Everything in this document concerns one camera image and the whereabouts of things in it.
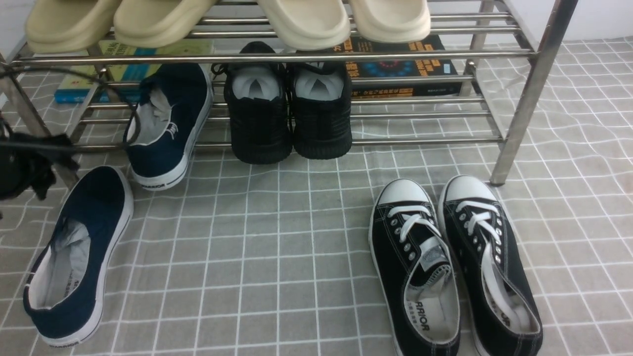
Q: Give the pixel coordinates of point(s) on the black canvas sneaker left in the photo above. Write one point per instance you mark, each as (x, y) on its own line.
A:
(413, 264)

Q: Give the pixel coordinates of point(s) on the black canvas sneaker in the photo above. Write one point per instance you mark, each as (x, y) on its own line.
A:
(413, 264)
(505, 317)

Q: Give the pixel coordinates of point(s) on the cream slipper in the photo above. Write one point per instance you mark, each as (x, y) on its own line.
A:
(308, 24)
(392, 21)

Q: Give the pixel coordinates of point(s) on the beige slipper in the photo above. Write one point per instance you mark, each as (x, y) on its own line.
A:
(61, 26)
(157, 23)

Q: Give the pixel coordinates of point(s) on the navy slip-on shoe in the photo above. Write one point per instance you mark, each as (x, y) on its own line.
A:
(64, 293)
(174, 103)

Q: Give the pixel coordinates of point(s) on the beige slipper far left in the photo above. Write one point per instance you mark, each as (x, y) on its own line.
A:
(61, 26)

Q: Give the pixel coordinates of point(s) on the black orange book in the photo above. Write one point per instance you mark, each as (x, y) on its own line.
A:
(400, 66)

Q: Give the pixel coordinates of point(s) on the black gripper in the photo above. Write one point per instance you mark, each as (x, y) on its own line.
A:
(26, 161)

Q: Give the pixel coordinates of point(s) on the black mesh sneaker right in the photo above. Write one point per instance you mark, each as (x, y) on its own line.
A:
(321, 106)

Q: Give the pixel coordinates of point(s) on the black mesh sneaker left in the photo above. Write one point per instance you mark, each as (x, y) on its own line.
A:
(255, 95)

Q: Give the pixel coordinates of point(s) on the green blue book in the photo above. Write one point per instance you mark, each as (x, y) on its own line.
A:
(74, 90)

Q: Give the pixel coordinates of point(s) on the grey checked floor cloth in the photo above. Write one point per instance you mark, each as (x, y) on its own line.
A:
(274, 260)

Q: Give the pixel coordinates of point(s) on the black canvas sneaker right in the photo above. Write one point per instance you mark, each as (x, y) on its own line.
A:
(505, 317)

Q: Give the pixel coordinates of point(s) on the steel shoe rack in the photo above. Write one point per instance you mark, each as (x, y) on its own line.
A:
(497, 35)

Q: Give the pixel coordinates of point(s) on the cream slipper far right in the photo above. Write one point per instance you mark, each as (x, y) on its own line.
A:
(392, 21)

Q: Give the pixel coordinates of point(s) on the black mesh sneaker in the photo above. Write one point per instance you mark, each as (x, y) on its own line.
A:
(255, 95)
(321, 106)

